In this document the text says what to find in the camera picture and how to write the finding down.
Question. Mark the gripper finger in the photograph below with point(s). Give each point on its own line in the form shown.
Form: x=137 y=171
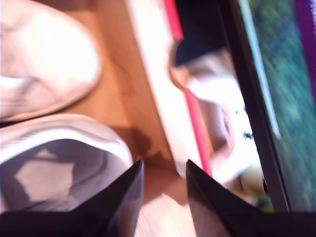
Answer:
x=212 y=209
x=123 y=202

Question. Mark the white leather sneaker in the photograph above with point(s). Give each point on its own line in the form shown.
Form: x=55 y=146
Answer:
x=217 y=86
x=61 y=49

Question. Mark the red Nike shoebox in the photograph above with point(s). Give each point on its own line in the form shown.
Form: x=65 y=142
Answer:
x=160 y=74

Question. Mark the wide black computer monitor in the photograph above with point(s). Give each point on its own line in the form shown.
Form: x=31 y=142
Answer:
x=284 y=98

